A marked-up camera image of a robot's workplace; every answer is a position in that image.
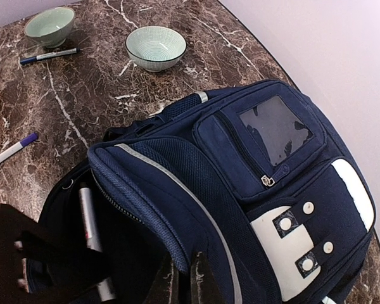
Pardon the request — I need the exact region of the navy blue student backpack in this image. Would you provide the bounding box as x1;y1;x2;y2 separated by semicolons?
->
39;80;375;303

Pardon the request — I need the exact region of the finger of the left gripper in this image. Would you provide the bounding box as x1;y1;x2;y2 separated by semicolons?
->
22;231;111;291

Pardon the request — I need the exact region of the far celadon green bowl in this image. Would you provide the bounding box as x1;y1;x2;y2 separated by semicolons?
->
125;26;187;73

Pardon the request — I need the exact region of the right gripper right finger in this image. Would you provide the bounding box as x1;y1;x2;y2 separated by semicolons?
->
190;251;225;304

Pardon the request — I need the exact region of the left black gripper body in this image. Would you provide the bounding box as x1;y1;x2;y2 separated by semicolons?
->
0;204;51;303

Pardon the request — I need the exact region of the celadon green bowl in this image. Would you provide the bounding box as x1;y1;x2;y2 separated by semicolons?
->
125;26;187;73
24;6;76;49

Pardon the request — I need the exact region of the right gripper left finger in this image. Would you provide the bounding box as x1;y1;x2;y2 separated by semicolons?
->
147;255;180;304

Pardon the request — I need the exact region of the black white marker front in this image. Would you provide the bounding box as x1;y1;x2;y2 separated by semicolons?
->
79;183;117;302

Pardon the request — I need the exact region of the blue marker pen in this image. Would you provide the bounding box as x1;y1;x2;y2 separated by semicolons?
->
0;133;38;164

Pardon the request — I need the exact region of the black marker left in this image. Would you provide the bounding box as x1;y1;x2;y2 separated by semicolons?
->
20;47;80;65

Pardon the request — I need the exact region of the near celadon green bowl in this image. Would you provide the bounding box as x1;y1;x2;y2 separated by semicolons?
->
24;6;76;49

